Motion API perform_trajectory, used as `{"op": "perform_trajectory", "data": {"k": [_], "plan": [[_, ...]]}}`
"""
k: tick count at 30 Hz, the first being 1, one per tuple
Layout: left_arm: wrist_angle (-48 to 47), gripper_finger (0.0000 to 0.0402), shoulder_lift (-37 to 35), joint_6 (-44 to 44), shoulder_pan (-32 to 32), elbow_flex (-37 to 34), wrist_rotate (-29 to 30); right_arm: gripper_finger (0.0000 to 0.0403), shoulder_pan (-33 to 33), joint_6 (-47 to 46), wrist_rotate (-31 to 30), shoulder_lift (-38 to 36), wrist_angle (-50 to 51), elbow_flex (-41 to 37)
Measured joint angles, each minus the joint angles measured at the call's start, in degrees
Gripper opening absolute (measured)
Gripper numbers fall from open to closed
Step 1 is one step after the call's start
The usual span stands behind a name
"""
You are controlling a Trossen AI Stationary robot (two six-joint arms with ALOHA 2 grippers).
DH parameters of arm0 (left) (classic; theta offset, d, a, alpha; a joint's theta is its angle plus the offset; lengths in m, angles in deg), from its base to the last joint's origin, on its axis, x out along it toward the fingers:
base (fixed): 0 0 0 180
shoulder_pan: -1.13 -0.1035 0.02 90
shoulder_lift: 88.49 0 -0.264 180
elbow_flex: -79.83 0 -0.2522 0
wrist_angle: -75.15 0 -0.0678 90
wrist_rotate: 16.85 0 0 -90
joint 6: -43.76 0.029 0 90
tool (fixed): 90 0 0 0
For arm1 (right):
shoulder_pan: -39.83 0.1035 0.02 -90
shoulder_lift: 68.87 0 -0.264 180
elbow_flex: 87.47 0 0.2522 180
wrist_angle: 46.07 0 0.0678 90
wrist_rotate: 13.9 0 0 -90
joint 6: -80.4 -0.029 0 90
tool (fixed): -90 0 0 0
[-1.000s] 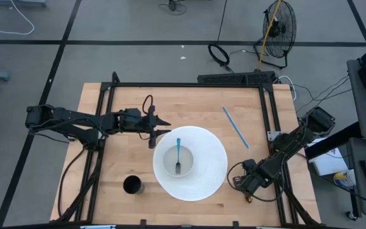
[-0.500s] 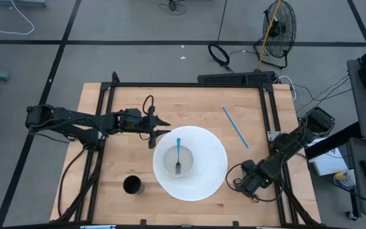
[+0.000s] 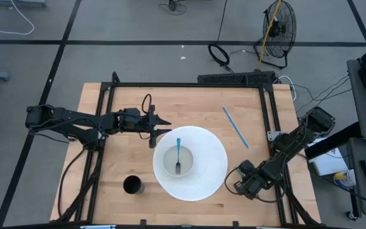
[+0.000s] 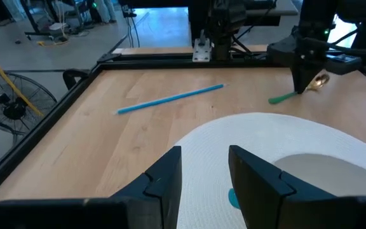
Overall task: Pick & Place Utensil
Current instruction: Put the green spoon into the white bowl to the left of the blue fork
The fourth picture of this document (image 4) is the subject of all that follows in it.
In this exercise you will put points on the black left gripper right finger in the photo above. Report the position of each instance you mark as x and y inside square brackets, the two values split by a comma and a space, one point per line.
[259, 197]

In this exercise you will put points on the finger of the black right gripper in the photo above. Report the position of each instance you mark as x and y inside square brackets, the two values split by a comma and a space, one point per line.
[300, 79]
[312, 74]

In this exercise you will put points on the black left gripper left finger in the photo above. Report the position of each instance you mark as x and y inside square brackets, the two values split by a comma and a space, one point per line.
[157, 197]

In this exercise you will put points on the green plastic spoon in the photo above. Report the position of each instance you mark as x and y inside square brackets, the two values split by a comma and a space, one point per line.
[280, 98]

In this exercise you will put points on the white plastic bowl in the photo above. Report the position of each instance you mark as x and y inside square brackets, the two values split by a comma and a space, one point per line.
[329, 175]

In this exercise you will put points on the blue straw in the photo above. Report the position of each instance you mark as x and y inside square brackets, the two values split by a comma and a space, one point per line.
[170, 99]

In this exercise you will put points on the white round woven placemat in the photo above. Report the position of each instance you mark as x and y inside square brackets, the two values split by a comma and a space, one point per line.
[249, 136]

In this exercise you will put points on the grey desk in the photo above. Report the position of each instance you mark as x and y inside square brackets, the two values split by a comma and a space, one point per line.
[265, 9]

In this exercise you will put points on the black curved loop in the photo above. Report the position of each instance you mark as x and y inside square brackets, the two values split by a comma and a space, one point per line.
[67, 78]

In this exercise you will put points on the black floor fan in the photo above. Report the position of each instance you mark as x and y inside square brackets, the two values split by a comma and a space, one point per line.
[14, 109]

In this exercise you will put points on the person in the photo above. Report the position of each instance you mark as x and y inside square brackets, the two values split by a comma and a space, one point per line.
[106, 11]

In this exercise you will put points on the white floor power box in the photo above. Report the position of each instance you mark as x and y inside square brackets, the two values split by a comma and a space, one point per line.
[57, 26]

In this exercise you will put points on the black-framed workbench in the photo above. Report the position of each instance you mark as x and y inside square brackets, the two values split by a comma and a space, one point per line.
[37, 32]

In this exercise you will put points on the silver mounting bracket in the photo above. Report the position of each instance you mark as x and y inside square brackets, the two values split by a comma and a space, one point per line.
[201, 51]

